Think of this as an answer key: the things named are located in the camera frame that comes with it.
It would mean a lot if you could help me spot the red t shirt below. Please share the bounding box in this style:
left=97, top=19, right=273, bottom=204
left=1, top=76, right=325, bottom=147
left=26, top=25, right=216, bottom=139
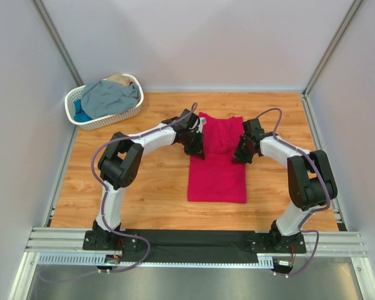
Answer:
left=187, top=112, right=247, bottom=204

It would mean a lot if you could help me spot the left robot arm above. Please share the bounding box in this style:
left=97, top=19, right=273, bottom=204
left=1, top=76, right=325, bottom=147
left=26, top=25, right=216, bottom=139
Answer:
left=83, top=109, right=206, bottom=250

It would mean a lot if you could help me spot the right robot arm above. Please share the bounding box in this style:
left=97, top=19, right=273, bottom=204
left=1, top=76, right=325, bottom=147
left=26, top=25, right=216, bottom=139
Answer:
left=232, top=118, right=338, bottom=251

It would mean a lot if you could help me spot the beige garment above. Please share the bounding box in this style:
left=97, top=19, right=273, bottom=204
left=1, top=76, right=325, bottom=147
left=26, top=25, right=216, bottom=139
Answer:
left=106, top=73, right=132, bottom=87

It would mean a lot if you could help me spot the grey blue shirt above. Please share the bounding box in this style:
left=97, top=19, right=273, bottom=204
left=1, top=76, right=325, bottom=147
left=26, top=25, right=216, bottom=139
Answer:
left=81, top=80, right=140, bottom=119

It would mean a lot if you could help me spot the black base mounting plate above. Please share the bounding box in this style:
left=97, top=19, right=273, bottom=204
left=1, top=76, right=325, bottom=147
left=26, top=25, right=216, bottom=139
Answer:
left=91, top=229, right=306, bottom=262

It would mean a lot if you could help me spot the bright blue garment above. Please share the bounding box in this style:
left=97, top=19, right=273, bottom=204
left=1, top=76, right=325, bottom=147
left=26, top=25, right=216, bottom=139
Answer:
left=73, top=99, right=92, bottom=123

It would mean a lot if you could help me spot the white plastic laundry basket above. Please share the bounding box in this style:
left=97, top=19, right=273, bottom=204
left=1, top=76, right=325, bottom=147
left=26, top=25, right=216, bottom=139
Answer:
left=64, top=74, right=144, bottom=131

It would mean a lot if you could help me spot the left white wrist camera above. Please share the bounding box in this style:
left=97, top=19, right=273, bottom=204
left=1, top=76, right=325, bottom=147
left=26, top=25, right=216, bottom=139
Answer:
left=191, top=117, right=206, bottom=133

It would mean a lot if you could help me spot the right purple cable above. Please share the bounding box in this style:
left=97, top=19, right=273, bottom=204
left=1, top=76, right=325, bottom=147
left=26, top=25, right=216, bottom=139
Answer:
left=256, top=108, right=332, bottom=279

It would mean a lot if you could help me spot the purple cable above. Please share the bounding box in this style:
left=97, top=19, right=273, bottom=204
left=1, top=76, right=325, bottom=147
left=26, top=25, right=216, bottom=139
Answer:
left=256, top=108, right=332, bottom=279
left=90, top=102, right=198, bottom=273

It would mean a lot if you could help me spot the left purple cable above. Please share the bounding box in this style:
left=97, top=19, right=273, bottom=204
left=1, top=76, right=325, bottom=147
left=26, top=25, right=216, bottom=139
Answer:
left=90, top=102, right=198, bottom=273

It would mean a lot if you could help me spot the slotted grey cable duct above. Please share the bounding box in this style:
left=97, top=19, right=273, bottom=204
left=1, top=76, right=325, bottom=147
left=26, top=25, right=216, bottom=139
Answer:
left=36, top=252, right=291, bottom=269

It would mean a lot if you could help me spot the left aluminium corner post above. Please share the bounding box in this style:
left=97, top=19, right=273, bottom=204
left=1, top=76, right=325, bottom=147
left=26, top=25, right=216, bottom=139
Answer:
left=31, top=0, right=84, bottom=86

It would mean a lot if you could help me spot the aluminium corner post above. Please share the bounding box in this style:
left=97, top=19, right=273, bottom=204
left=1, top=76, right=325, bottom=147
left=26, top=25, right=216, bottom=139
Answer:
left=302, top=0, right=364, bottom=97
left=31, top=0, right=84, bottom=86

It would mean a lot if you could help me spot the aluminium frame rail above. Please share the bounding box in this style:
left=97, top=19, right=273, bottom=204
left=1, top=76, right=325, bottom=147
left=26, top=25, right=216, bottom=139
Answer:
left=8, top=127, right=83, bottom=299

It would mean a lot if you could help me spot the right aluminium corner post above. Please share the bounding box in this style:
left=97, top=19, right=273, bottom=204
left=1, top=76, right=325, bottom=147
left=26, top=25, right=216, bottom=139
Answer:
left=302, top=0, right=364, bottom=97

